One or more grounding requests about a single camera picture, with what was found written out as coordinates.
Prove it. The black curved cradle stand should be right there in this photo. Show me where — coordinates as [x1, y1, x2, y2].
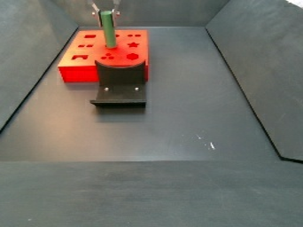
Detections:
[90, 61, 147, 106]

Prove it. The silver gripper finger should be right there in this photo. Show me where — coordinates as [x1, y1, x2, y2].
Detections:
[89, 0, 102, 27]
[113, 0, 121, 24]

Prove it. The red shape-sorting block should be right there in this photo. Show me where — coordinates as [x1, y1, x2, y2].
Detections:
[58, 29, 150, 82]

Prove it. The green cylinder peg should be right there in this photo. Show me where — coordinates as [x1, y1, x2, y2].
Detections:
[101, 11, 117, 49]

